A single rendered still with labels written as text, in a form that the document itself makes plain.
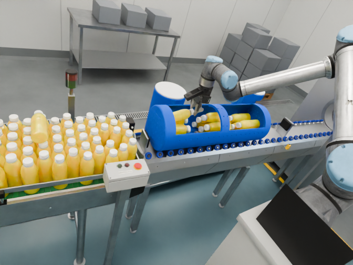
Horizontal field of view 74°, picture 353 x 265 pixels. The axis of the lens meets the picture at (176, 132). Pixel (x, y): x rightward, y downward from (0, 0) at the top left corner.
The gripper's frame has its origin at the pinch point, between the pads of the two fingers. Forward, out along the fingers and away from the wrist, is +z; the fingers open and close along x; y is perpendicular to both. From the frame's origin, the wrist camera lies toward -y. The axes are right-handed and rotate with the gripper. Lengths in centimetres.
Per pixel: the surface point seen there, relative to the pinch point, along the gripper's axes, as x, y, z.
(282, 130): -1, 104, 23
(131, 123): 15.8, -32.6, 19.5
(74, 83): 32, -66, 0
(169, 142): -15.4, -20.5, 9.5
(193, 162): -14.1, 4.7, 32.9
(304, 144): -13, 130, 33
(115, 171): -31, -56, 9
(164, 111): -3.2, -21.9, -3.8
